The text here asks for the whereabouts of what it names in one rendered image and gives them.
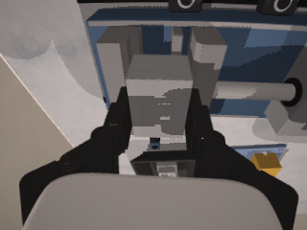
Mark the yellow-brown block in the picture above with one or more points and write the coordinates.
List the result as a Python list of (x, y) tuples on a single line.
[(267, 163)]

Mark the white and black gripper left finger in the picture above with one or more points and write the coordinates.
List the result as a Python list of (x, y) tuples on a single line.
[(99, 154)]

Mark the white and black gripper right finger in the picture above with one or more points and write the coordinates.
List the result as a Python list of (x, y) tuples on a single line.
[(215, 159)]

